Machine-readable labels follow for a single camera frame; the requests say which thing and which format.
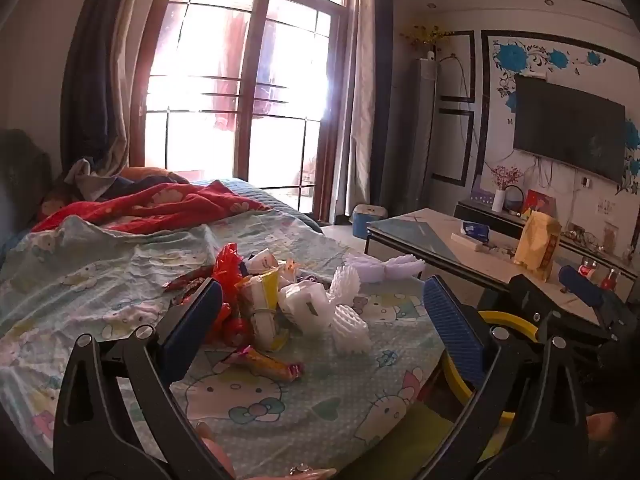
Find yellow and white packet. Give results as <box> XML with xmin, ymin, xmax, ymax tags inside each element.
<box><xmin>236</xmin><ymin>270</ymin><xmax>290</xmax><ymax>353</ymax></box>

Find person's right hand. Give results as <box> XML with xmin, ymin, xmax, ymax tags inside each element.
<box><xmin>586</xmin><ymin>411</ymin><xmax>632</xmax><ymax>457</ymax></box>

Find red plastic wrapper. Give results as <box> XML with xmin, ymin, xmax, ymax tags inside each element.
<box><xmin>212</xmin><ymin>242</ymin><xmax>251</xmax><ymax>313</ymax></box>

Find blue flower wall decal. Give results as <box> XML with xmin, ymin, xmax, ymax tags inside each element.
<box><xmin>491</xmin><ymin>40</ymin><xmax>607</xmax><ymax>112</ymax></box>
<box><xmin>616</xmin><ymin>119</ymin><xmax>640</xmax><ymax>196</ymax></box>

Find flat white box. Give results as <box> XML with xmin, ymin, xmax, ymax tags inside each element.
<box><xmin>450</xmin><ymin>232</ymin><xmax>484</xmax><ymax>252</ymax></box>

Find red gift box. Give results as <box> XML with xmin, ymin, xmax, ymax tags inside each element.
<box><xmin>522</xmin><ymin>190</ymin><xmax>557</xmax><ymax>219</ymax></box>

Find orange snack wrapper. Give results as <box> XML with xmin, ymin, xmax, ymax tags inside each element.
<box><xmin>220</xmin><ymin>345</ymin><xmax>306</xmax><ymax>382</ymax></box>

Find round black ornament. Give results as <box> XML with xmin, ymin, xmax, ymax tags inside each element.
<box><xmin>502</xmin><ymin>185</ymin><xmax>525</xmax><ymax>212</ymax></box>

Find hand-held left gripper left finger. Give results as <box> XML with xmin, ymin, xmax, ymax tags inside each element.
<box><xmin>52</xmin><ymin>277</ymin><xmax>236</xmax><ymax>480</ymax></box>

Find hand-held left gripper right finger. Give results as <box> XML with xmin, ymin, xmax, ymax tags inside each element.
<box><xmin>415</xmin><ymin>275</ymin><xmax>590</xmax><ymax>480</ymax></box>

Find grey cloth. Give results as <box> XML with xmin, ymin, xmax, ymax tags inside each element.
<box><xmin>62</xmin><ymin>157</ymin><xmax>123</xmax><ymax>201</ymax></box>

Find white printed packet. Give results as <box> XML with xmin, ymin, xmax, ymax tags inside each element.
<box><xmin>247</xmin><ymin>251</ymin><xmax>281</xmax><ymax>276</ymax></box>

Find brown framed glass door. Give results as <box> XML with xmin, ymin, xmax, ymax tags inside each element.
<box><xmin>131</xmin><ymin>0</ymin><xmax>362</xmax><ymax>222</ymax></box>

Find yellow paper bag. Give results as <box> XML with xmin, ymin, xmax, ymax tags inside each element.
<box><xmin>514</xmin><ymin>210</ymin><xmax>564</xmax><ymax>282</ymax></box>

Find yellow rimmed black trash bin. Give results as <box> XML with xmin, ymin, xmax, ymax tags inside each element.
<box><xmin>440</xmin><ymin>309</ymin><xmax>541</xmax><ymax>423</ymax></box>

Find small red round packet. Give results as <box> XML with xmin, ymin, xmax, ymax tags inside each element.
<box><xmin>220</xmin><ymin>316</ymin><xmax>251</xmax><ymax>347</ymax></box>

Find beige curtain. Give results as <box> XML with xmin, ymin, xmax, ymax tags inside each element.
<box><xmin>347</xmin><ymin>0</ymin><xmax>380</xmax><ymax>207</ymax></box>
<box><xmin>105</xmin><ymin>0</ymin><xmax>168</xmax><ymax>173</ymax></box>

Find standing air conditioner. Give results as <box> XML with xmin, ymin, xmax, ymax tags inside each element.
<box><xmin>410</xmin><ymin>56</ymin><xmax>442</xmax><ymax>222</ymax></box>

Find red dried flowers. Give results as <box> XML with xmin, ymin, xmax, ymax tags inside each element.
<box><xmin>487</xmin><ymin>165</ymin><xmax>524</xmax><ymax>192</ymax></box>

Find hanging red clothes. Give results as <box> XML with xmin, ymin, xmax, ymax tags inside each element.
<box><xmin>212</xmin><ymin>5</ymin><xmax>251</xmax><ymax>131</ymax></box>

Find white foam fruit net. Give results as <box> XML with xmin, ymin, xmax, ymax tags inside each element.
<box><xmin>327</xmin><ymin>264</ymin><xmax>362</xmax><ymax>307</ymax></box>
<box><xmin>330</xmin><ymin>305</ymin><xmax>373</xmax><ymax>356</ymax></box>
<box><xmin>345</xmin><ymin>254</ymin><xmax>386</xmax><ymax>283</ymax></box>
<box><xmin>382</xmin><ymin>255</ymin><xmax>426</xmax><ymax>281</ymax></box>

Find person's left hand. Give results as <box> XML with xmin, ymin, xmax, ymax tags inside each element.
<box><xmin>195</xmin><ymin>421</ymin><xmax>339</xmax><ymax>480</ymax></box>

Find light blue cartoon bedsheet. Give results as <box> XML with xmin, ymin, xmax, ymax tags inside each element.
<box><xmin>0</xmin><ymin>205</ymin><xmax>451</xmax><ymax>480</ymax></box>

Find dark headboard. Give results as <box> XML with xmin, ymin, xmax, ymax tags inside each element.
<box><xmin>0</xmin><ymin>127</ymin><xmax>53</xmax><ymax>241</ymax></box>

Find blue quilted bedspread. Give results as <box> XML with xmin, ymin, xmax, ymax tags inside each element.
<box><xmin>190</xmin><ymin>177</ymin><xmax>326</xmax><ymax>233</ymax></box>

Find wall mounted television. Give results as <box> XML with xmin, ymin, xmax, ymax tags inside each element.
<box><xmin>512</xmin><ymin>74</ymin><xmax>627</xmax><ymax>184</ymax></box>

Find blue stool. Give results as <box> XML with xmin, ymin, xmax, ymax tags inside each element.
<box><xmin>352</xmin><ymin>204</ymin><xmax>391</xmax><ymax>239</ymax></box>

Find orange pillow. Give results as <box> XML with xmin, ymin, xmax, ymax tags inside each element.
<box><xmin>120</xmin><ymin>166</ymin><xmax>191</xmax><ymax>186</ymax></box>

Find television cabinet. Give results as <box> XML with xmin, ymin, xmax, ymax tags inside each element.
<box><xmin>455</xmin><ymin>199</ymin><xmax>640</xmax><ymax>281</ymax></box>

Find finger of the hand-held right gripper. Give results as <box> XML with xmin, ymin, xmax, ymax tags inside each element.
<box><xmin>558</xmin><ymin>264</ymin><xmax>640</xmax><ymax>322</ymax></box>
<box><xmin>507</xmin><ymin>274</ymin><xmax>608</xmax><ymax>343</ymax></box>

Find yellow green cloth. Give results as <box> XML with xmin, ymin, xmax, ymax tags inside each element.
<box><xmin>330</xmin><ymin>400</ymin><xmax>506</xmax><ymax>480</ymax></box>

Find dark blue curtain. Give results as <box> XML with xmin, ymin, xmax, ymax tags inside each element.
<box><xmin>372</xmin><ymin>0</ymin><xmax>397</xmax><ymax>213</ymax></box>
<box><xmin>59</xmin><ymin>0</ymin><xmax>138</xmax><ymax>173</ymax></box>

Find red printed blanket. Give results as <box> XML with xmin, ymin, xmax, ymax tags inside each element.
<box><xmin>32</xmin><ymin>180</ymin><xmax>273</xmax><ymax>237</ymax></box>

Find dark red snack wrapper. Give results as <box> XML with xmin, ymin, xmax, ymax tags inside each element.
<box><xmin>162</xmin><ymin>265</ymin><xmax>217</xmax><ymax>307</ymax></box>

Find yellow artificial flowers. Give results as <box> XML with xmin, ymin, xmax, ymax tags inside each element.
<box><xmin>400</xmin><ymin>22</ymin><xmax>455</xmax><ymax>52</ymax></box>

